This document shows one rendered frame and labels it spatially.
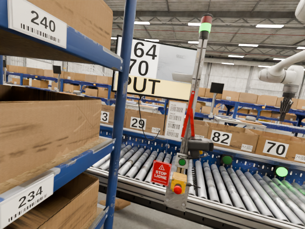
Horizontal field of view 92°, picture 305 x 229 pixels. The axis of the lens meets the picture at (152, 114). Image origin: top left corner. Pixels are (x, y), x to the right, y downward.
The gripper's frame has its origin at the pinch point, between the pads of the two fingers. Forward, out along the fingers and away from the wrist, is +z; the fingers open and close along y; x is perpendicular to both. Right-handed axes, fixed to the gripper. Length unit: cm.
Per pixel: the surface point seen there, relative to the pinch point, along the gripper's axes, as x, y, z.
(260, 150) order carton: 13.0, -9.2, 29.1
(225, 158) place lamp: 40, -17, 40
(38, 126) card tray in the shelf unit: 96, -129, 0
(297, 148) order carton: -10.7, -9.0, 21.9
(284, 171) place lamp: -2.5, -17.2, 40.0
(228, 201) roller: 47, -64, 46
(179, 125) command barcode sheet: 79, -70, 9
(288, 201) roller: 9, -46, 47
